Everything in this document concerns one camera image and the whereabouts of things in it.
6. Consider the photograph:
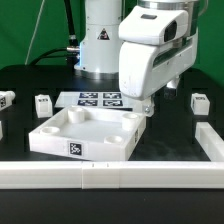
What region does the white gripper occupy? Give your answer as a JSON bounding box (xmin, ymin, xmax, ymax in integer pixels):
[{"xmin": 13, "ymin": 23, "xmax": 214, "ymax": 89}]
[{"xmin": 119, "ymin": 5, "xmax": 198, "ymax": 117}]

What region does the white square tabletop part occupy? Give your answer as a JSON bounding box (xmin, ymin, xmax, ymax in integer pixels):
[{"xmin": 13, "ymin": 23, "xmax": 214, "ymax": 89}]
[{"xmin": 29, "ymin": 106, "xmax": 146, "ymax": 161}]

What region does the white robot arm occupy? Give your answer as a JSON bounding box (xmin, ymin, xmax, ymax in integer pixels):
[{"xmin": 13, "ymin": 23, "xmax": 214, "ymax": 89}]
[{"xmin": 75, "ymin": 0, "xmax": 208, "ymax": 116}]

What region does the white base tag plate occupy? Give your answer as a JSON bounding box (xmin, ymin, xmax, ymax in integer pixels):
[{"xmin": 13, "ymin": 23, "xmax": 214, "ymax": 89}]
[{"xmin": 55, "ymin": 92, "xmax": 141, "ymax": 112}]

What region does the white right fence wall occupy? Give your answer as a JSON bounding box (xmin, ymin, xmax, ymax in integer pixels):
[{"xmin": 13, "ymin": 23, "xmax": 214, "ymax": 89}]
[{"xmin": 195, "ymin": 122, "xmax": 224, "ymax": 162}]

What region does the white fence wall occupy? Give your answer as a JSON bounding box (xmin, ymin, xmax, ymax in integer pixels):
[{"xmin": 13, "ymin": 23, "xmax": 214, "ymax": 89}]
[
  {"xmin": 0, "ymin": 161, "xmax": 224, "ymax": 189},
  {"xmin": 195, "ymin": 122, "xmax": 224, "ymax": 162}
]

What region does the white front fence wall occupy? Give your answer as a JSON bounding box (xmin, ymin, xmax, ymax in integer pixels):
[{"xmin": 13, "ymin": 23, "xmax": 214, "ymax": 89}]
[{"xmin": 0, "ymin": 161, "xmax": 224, "ymax": 189}]

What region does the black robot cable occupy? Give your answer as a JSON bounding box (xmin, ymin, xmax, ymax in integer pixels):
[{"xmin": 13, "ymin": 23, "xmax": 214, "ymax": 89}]
[{"xmin": 29, "ymin": 0, "xmax": 82, "ymax": 66}]

